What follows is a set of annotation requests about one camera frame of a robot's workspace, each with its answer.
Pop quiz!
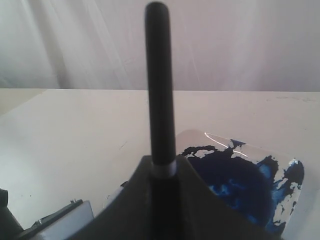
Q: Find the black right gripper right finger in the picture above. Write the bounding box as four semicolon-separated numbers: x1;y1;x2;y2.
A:
176;155;282;240

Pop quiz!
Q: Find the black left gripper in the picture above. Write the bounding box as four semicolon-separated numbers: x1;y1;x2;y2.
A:
0;189;24;240

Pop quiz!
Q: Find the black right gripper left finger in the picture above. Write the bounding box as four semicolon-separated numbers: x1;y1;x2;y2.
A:
72;155;152;240

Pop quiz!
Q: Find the black paintbrush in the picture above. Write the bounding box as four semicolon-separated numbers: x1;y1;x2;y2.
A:
144;1;181;240

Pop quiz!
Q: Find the white square paint plate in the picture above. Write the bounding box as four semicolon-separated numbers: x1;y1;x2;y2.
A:
176;131;305;237

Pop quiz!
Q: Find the white backdrop curtain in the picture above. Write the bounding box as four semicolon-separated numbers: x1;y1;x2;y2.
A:
0;0;320;92

